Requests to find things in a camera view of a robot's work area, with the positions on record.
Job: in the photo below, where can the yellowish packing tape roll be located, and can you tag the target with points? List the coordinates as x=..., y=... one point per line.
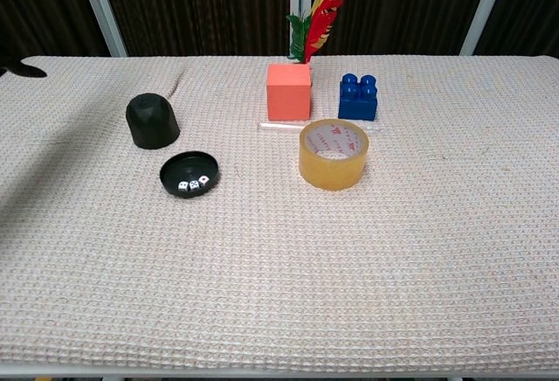
x=332, y=175

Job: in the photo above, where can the beige waffle tablecloth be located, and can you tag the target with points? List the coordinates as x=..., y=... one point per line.
x=305, y=267

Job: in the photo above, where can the black dice cup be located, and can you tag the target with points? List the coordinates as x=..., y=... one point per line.
x=153, y=123

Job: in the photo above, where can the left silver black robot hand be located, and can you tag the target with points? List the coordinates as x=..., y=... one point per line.
x=26, y=70

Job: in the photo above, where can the dark brown curtain panel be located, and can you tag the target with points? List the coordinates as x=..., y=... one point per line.
x=201, y=5
x=48, y=22
x=402, y=5
x=533, y=5

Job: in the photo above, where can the clear plastic tube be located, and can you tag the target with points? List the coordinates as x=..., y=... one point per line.
x=279, y=126

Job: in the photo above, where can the red yellow green feather shuttlecock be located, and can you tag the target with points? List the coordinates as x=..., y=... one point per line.
x=321, y=18

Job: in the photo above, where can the orange foam cube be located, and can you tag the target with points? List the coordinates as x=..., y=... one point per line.
x=288, y=97

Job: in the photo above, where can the blue building brick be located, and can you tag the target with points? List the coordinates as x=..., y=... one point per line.
x=356, y=105

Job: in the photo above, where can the small white die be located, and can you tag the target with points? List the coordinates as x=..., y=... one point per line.
x=194, y=185
x=182, y=187
x=204, y=180

